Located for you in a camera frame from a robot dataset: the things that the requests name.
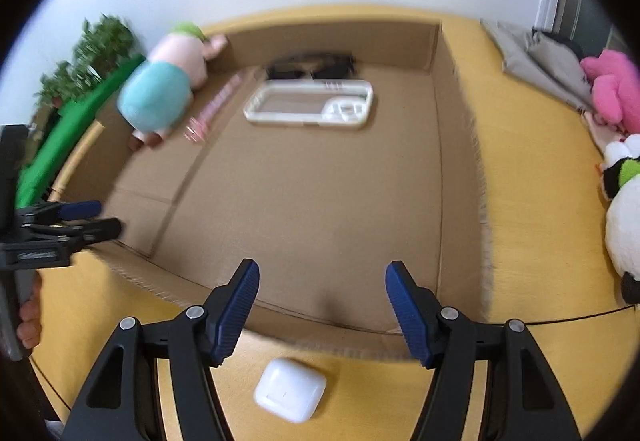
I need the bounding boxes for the panda plush toy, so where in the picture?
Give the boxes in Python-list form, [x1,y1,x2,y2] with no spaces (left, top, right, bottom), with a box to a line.
[597,133,640,304]

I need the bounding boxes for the black sunglasses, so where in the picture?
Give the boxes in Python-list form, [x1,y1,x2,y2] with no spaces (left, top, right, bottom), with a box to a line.
[265,52,357,80]

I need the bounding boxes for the teal and pink pig plush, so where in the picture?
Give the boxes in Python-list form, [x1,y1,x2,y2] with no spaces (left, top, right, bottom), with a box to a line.
[117,21,231,152]

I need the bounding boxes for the brown cardboard box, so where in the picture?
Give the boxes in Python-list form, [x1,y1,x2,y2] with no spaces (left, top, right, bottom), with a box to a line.
[47,18,493,357]

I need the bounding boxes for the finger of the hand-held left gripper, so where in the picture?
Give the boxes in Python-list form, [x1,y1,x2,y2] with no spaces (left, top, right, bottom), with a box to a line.
[30,218,122,252]
[20,201,103,227]

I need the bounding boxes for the grey cloth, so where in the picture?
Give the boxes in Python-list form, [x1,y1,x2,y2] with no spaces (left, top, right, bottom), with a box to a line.
[481,20,598,114]

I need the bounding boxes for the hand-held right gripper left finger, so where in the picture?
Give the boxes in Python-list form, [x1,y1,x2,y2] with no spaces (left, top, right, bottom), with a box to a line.
[61,258,261,441]

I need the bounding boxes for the person's left hand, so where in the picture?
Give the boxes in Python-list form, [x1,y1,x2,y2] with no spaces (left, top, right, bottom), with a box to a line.
[17,271,43,351]

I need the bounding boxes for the white earbud case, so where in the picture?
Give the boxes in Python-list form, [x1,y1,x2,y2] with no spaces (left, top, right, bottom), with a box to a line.
[253,357,327,423]

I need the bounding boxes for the green potted plant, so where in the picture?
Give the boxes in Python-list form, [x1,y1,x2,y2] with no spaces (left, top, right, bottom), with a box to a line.
[32,13,136,122]

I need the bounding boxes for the white phone case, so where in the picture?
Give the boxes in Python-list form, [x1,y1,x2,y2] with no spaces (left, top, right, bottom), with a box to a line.
[243,79,375,128]

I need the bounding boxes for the pink plush toy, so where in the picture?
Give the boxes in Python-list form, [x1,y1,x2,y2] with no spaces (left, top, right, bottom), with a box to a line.
[580,49,640,134]

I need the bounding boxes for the pink slender item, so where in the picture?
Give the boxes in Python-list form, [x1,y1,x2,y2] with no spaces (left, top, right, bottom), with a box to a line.
[184,71,244,142]

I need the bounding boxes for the metal framed glass door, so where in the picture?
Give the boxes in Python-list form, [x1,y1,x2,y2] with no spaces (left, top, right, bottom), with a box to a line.
[540,0,616,46]

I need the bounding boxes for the black cloth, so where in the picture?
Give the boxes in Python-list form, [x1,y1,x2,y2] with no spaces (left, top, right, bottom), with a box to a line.
[532,28,586,59]

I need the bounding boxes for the beige fabric item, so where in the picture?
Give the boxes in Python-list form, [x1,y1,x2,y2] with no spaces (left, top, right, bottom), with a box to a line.
[580,111,623,154]

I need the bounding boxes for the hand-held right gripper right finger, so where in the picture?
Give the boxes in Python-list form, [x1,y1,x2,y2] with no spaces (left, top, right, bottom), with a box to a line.
[385,261,583,441]

